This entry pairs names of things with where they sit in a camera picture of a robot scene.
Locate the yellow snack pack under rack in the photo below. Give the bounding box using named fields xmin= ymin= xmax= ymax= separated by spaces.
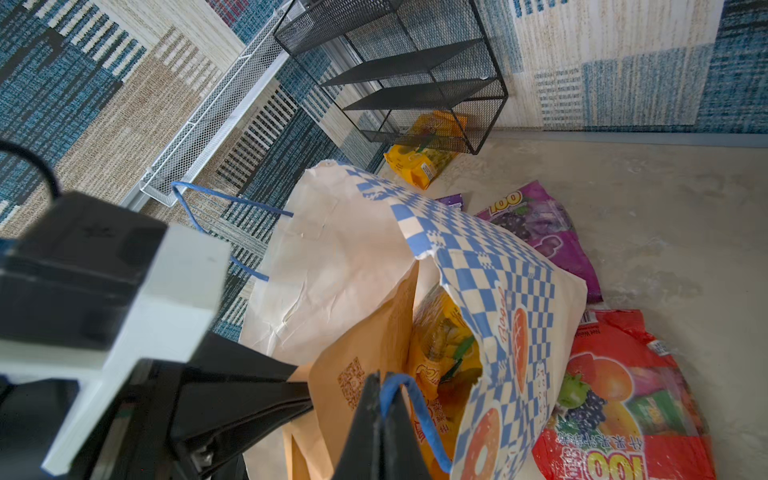
xmin=384 ymin=110 xmax=468 ymax=190

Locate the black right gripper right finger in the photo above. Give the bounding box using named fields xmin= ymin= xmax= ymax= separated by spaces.
xmin=379 ymin=390 xmax=431 ymax=480

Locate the purple berry snack bag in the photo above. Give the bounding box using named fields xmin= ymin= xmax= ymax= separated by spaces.
xmin=436 ymin=194 xmax=465 ymax=211

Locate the red fruit jelly bag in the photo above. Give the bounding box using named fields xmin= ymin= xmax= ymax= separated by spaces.
xmin=532 ymin=310 xmax=716 ymax=479

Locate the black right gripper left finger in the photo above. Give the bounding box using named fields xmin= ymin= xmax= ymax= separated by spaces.
xmin=332 ymin=373 xmax=382 ymax=480

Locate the white wire wall basket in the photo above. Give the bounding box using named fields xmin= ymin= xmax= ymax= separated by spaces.
xmin=135 ymin=1 xmax=293 ymax=207

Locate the black mesh shelf rack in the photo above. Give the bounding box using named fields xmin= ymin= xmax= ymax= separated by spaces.
xmin=274 ymin=1 xmax=508 ymax=155

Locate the blue checkered paper bag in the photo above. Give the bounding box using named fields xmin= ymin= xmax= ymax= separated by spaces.
xmin=239 ymin=160 xmax=587 ymax=479

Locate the yellow fruit jelly bag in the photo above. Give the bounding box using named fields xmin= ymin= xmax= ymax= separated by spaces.
xmin=407 ymin=285 xmax=482 ymax=459

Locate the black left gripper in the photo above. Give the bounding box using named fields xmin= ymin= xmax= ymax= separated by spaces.
xmin=107 ymin=333 xmax=313 ymax=479

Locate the purple grape jelly bag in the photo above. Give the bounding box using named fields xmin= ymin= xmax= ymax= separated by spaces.
xmin=476 ymin=180 xmax=603 ymax=304

